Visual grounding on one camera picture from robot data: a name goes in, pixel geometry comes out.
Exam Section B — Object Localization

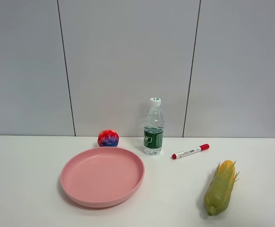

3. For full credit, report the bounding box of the red blue spiky ball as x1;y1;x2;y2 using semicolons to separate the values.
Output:
98;130;119;147

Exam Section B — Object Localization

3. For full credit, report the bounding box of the clear water bottle green label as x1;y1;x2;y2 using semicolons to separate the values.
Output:
143;97;164;155

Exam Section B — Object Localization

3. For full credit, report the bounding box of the pink round plate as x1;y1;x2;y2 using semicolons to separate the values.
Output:
60;147;145;208

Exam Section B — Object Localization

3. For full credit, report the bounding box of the red whiteboard marker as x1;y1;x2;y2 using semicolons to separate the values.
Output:
171;144;210;160

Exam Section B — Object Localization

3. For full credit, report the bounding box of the toy corn cob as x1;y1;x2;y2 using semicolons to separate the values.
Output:
204;160;239;216

